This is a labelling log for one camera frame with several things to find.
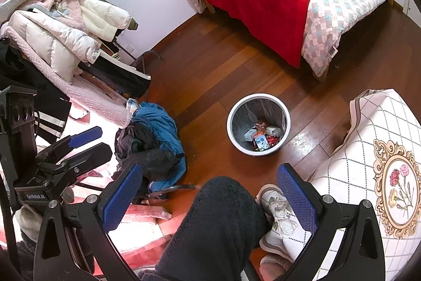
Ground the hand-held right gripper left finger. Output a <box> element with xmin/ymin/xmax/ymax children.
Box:
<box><xmin>33</xmin><ymin>162</ymin><xmax>143</xmax><ymax>281</ymax></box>

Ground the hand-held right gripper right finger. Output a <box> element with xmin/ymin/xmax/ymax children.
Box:
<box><xmin>277</xmin><ymin>163</ymin><xmax>385</xmax><ymax>281</ymax></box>

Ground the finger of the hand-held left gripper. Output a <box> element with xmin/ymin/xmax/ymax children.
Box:
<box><xmin>39</xmin><ymin>142</ymin><xmax>113</xmax><ymax>177</ymax></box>
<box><xmin>36</xmin><ymin>126</ymin><xmax>103</xmax><ymax>158</ymax></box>

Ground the white round trash bin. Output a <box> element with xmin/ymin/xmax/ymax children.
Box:
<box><xmin>227</xmin><ymin>93</ymin><xmax>292</xmax><ymax>156</ymax></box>

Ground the black bin liner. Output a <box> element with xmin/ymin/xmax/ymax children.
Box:
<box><xmin>230</xmin><ymin>97</ymin><xmax>287</xmax><ymax>151</ymax></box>

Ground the floral slipper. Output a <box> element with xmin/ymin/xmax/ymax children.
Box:
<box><xmin>256</xmin><ymin>184</ymin><xmax>313</xmax><ymax>263</ymax></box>
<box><xmin>260</xmin><ymin>255</ymin><xmax>294</xmax><ymax>281</ymax></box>

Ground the pink striped bedding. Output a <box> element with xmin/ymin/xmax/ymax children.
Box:
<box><xmin>0</xmin><ymin>97</ymin><xmax>173</xmax><ymax>272</ymax></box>

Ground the pink fleece blanket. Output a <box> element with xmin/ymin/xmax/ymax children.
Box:
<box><xmin>0</xmin><ymin>27</ymin><xmax>132</xmax><ymax>128</ymax></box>

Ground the black chair base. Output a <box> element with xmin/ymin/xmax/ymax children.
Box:
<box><xmin>141</xmin><ymin>184</ymin><xmax>197</xmax><ymax>203</ymax></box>

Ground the black crumpled clothing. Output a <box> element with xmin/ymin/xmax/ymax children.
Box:
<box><xmin>114</xmin><ymin>123</ymin><xmax>185</xmax><ymax>181</ymax></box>

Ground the black garment with white stripes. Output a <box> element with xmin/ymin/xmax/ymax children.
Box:
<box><xmin>0</xmin><ymin>41</ymin><xmax>72</xmax><ymax>144</ymax></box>

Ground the blue jacket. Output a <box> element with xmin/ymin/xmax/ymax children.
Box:
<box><xmin>132</xmin><ymin>102</ymin><xmax>186</xmax><ymax>189</ymax></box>

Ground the person's dark fleece trouser leg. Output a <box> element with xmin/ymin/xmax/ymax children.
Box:
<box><xmin>138</xmin><ymin>176</ymin><xmax>273</xmax><ymax>281</ymax></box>

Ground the metal clothes rack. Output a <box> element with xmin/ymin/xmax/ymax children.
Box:
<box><xmin>112</xmin><ymin>37</ymin><xmax>162</xmax><ymax>71</ymax></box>

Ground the white puffer jacket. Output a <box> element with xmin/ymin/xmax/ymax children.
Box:
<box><xmin>7</xmin><ymin>9</ymin><xmax>101</xmax><ymax>84</ymax></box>

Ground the cream puffer jacket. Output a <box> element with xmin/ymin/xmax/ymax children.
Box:
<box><xmin>79</xmin><ymin>0</ymin><xmax>133</xmax><ymax>42</ymax></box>

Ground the bed with checkered sheet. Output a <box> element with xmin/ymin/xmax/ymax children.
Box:
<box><xmin>187</xmin><ymin>0</ymin><xmax>394</xmax><ymax>77</ymax></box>

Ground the red blanket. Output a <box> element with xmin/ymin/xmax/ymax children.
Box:
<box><xmin>181</xmin><ymin>0</ymin><xmax>314</xmax><ymax>68</ymax></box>

